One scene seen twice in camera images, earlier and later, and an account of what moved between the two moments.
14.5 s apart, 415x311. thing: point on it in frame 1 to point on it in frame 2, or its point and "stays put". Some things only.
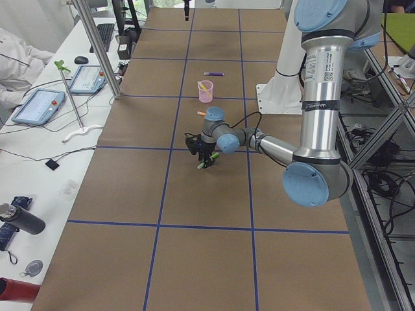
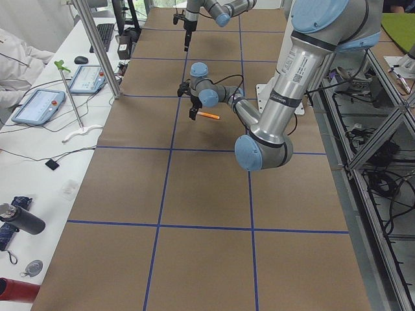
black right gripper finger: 187,9 to 190,26
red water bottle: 17,291 stays put
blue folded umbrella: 8,230 stays put
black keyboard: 106,30 stays put
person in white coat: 21,64 stays put
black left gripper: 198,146 to 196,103
